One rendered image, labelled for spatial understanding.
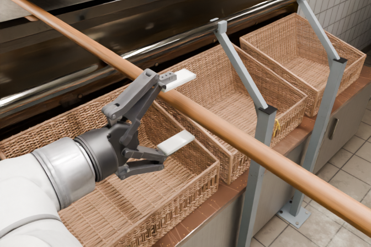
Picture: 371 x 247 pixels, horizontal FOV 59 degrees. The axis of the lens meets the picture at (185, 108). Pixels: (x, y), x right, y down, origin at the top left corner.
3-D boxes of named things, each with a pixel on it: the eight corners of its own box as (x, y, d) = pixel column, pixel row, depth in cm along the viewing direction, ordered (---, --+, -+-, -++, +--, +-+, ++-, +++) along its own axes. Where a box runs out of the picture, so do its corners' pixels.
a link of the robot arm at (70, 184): (40, 184, 50) (76, 166, 54) (67, 223, 45) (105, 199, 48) (23, 140, 45) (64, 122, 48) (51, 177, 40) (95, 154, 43)
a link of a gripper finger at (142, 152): (127, 149, 51) (123, 157, 51) (170, 158, 59) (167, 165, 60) (114, 137, 53) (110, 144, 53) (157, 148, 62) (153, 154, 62)
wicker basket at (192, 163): (15, 201, 117) (-12, 143, 101) (139, 131, 150) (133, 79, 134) (86, 304, 89) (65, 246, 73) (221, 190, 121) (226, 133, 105)
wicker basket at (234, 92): (146, 129, 150) (141, 78, 134) (224, 85, 183) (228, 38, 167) (228, 188, 122) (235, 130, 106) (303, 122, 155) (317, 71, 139)
